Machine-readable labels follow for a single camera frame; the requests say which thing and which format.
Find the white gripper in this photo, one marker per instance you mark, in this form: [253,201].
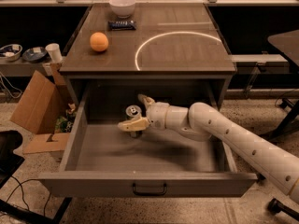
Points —
[156,114]

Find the green soda can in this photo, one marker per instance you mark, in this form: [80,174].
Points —
[131,112]

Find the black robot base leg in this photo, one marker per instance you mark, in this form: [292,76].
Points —
[290,123]

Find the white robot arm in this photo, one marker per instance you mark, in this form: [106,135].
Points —
[200,121]

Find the open grey top drawer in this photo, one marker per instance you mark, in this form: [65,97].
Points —
[100,160]

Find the grey drawer cabinet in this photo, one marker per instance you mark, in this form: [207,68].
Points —
[171,40]

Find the green snack bags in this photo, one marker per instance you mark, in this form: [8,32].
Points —
[64,123]

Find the orange fruit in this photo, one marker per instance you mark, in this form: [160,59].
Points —
[99,42]

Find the brown cardboard box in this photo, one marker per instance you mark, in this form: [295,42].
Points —
[42,102]

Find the white paper cup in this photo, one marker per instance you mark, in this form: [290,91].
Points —
[53,49]

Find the blue patterned bowl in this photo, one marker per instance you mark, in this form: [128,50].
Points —
[34,55]

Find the black chair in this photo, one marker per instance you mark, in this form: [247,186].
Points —
[9,161]

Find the blue white bowl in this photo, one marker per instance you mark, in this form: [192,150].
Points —
[11,52]

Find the black caster wheel leg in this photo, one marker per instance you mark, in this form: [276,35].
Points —
[275,206]

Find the black drawer handle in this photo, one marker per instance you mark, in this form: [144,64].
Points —
[149,191]

